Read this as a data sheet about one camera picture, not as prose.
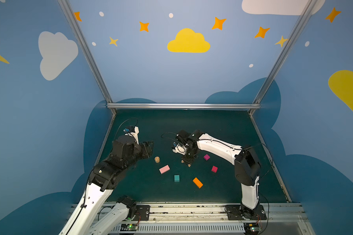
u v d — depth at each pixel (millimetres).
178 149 783
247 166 486
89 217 384
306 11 713
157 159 909
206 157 936
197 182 841
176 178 844
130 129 574
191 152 729
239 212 744
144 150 573
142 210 751
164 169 886
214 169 889
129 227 705
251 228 713
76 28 753
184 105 1072
